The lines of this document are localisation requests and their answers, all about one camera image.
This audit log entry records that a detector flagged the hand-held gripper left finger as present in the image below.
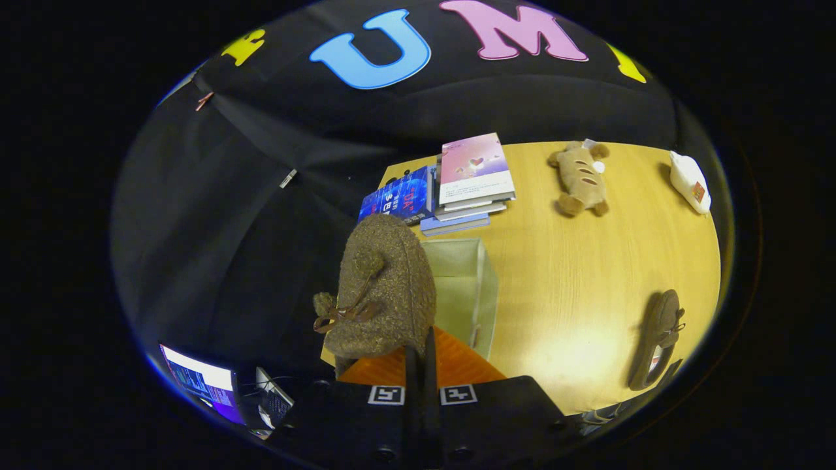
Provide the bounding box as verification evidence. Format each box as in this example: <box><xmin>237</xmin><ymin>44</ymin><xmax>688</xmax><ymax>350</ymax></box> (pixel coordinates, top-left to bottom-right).
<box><xmin>269</xmin><ymin>345</ymin><xmax>424</xmax><ymax>470</ymax></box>

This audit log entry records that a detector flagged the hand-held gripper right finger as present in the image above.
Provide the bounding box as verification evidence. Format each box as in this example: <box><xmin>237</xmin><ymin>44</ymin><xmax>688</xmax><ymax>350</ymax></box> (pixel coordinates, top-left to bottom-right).
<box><xmin>426</xmin><ymin>326</ymin><xmax>582</xmax><ymax>470</ymax></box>

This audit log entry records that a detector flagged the green fabric storage box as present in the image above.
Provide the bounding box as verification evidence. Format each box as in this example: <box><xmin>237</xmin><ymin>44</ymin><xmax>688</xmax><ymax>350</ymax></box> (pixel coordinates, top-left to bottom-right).
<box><xmin>421</xmin><ymin>238</ymin><xmax>500</xmax><ymax>361</ymax></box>

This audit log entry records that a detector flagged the brown fuzzy shoe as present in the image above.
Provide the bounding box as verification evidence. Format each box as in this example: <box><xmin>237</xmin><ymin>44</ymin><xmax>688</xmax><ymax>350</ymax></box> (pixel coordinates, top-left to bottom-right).
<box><xmin>312</xmin><ymin>213</ymin><xmax>437</xmax><ymax>378</ymax></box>
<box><xmin>628</xmin><ymin>289</ymin><xmax>686</xmax><ymax>391</ymax></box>

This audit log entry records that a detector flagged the grey electronic device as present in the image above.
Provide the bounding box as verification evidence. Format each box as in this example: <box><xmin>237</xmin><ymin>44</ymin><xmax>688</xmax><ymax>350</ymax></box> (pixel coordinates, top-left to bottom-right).
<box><xmin>255</xmin><ymin>367</ymin><xmax>296</xmax><ymax>428</ymax></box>

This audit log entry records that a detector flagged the laptop with lit screen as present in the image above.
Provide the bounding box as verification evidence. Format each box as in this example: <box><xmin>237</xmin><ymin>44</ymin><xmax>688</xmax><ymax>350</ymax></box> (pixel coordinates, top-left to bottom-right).
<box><xmin>159</xmin><ymin>344</ymin><xmax>244</xmax><ymax>426</ymax></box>

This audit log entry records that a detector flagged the pale blue book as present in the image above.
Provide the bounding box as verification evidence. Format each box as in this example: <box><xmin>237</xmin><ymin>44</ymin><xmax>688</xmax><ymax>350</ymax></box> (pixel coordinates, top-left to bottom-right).
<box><xmin>420</xmin><ymin>212</ymin><xmax>490</xmax><ymax>237</ymax></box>

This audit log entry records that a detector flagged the grey-white book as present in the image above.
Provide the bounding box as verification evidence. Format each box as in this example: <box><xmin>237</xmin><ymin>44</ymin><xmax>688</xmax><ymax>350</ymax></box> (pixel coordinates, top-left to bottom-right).
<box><xmin>434</xmin><ymin>198</ymin><xmax>509</xmax><ymax>223</ymax></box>

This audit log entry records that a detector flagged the black backdrop cloth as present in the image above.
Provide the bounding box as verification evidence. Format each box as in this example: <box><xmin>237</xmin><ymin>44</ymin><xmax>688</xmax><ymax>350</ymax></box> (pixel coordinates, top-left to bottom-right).
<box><xmin>111</xmin><ymin>0</ymin><xmax>680</xmax><ymax>392</ymax></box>

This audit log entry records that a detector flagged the tan bread-shaped plush toy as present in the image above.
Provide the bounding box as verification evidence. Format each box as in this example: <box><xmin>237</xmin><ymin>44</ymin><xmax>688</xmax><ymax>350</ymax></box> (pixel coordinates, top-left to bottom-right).
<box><xmin>547</xmin><ymin>140</ymin><xmax>611</xmax><ymax>217</ymax></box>

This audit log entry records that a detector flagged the pink book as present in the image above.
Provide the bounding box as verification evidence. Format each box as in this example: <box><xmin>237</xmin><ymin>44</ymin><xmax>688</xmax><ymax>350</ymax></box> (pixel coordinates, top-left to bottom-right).
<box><xmin>439</xmin><ymin>133</ymin><xmax>517</xmax><ymax>208</ymax></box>

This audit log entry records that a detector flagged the white plush toy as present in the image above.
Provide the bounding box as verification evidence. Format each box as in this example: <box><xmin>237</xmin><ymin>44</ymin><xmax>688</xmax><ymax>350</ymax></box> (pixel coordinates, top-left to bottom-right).
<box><xmin>669</xmin><ymin>150</ymin><xmax>712</xmax><ymax>215</ymax></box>

